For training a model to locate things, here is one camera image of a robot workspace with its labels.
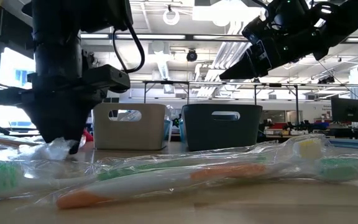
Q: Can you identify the beige plastic bin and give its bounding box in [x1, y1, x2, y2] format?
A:
[92, 103, 168, 151]

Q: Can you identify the black computer monitor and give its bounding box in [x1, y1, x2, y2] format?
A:
[331, 96, 358, 123]

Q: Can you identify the black hanging camera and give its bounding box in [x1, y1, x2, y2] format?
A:
[318, 75, 336, 85]

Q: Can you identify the dark grey plastic bin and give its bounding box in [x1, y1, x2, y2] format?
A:
[181, 104, 264, 152]

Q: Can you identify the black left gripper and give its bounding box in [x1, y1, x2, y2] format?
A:
[0, 63, 132, 155]

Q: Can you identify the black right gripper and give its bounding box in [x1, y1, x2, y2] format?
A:
[218, 12, 336, 81]

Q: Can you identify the white cable ring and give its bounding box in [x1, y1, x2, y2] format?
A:
[162, 8, 180, 26]

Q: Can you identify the black workbench frame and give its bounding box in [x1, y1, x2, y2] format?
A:
[141, 80, 301, 125]

